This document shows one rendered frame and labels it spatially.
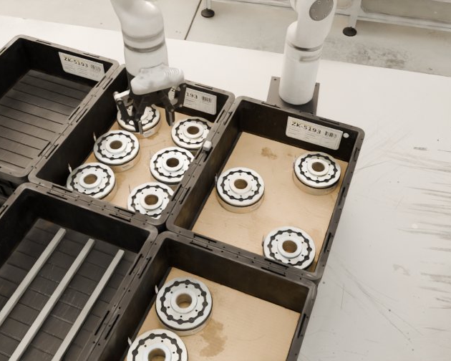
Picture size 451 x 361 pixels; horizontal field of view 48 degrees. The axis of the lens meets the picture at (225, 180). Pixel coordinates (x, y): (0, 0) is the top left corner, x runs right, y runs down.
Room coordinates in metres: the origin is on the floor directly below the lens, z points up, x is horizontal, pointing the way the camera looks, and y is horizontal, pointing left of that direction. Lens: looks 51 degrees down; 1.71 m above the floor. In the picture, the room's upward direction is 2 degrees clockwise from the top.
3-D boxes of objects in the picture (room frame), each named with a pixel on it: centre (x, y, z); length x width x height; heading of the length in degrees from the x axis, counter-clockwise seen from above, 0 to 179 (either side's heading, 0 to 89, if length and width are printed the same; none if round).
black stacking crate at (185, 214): (0.65, -0.10, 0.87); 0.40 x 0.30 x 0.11; 160
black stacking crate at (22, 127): (0.86, 0.47, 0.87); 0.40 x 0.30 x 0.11; 160
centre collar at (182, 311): (0.41, 0.07, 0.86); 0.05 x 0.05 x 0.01
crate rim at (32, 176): (0.76, 0.19, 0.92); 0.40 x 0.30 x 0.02; 160
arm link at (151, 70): (0.70, 0.14, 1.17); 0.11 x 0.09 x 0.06; 25
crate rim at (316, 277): (0.65, -0.10, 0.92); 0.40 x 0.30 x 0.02; 160
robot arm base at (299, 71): (1.05, -0.18, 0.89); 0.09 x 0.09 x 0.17; 80
